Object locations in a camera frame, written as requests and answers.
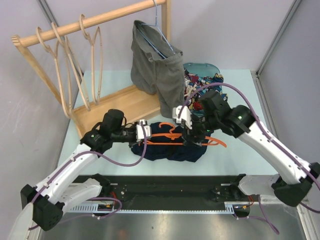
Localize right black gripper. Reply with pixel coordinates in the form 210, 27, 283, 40
181, 113, 219, 147

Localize navy blue shorts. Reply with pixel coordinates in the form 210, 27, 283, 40
131, 122, 207, 163

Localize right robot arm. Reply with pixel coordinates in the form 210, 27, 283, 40
172, 91, 320, 207

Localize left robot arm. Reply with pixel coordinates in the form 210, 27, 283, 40
20, 109, 151, 231

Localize grey shorts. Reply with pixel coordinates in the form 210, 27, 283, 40
130, 20, 185, 118

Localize wooden hanger far left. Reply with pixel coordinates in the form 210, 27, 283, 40
35, 26, 72, 119

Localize wooden hanger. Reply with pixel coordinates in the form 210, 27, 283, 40
35, 26, 72, 119
79, 13, 104, 105
51, 22, 91, 111

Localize wooden hanger middle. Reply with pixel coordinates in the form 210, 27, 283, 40
51, 22, 91, 111

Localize wooden hanger right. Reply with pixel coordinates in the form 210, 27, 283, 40
79, 13, 104, 105

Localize wooden clothes rack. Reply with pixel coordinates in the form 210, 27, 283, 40
11, 0, 171, 137

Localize teal plastic basket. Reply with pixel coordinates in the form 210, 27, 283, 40
183, 62, 221, 117

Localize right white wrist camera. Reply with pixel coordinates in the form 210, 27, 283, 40
172, 105, 193, 130

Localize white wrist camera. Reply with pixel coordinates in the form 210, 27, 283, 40
135, 119, 152, 142
172, 105, 193, 130

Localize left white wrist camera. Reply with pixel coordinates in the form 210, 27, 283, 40
135, 119, 152, 142

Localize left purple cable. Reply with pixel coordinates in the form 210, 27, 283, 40
27, 124, 148, 231

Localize purple cable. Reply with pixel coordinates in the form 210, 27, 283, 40
27, 124, 148, 231
178, 83, 320, 235

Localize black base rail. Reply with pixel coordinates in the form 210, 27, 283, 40
72, 174, 261, 213

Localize white slotted cable duct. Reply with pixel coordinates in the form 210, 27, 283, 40
63, 202, 118, 214

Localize blue wire hanger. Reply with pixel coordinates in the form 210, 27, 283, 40
135, 0, 183, 59

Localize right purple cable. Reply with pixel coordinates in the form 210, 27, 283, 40
178, 83, 320, 235

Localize aluminium frame extrusion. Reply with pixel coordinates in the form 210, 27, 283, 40
249, 71, 310, 205

